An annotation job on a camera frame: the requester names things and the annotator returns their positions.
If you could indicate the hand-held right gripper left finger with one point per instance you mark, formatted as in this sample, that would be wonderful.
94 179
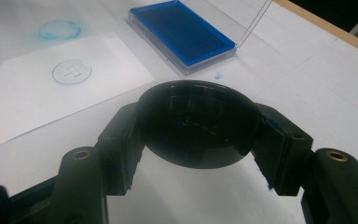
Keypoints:
119 149

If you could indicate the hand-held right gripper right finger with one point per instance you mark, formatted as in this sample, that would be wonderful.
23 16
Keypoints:
286 155

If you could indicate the black stamp with clear knob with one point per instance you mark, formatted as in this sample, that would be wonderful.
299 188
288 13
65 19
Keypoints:
195 124

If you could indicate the blue ink pad clear case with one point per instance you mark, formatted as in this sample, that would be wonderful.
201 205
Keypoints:
183 34

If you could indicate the white paper sheet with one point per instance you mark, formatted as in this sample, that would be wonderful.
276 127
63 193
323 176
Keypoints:
28 102

